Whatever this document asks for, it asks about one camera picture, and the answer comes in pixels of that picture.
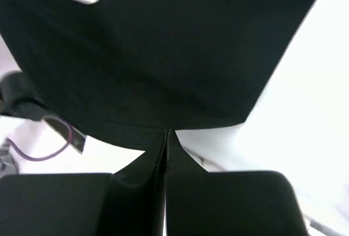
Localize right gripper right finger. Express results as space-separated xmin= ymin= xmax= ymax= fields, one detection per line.
xmin=165 ymin=130 xmax=307 ymax=236

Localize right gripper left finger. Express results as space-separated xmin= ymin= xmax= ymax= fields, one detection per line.
xmin=1 ymin=131 xmax=168 ymax=235

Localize black tank top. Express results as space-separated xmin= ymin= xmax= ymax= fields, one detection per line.
xmin=1 ymin=0 xmax=315 ymax=150

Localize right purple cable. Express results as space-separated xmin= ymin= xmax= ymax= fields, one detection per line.
xmin=7 ymin=116 xmax=76 ymax=162

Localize right metal table rail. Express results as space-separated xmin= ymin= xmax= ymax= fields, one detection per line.
xmin=303 ymin=214 xmax=344 ymax=236

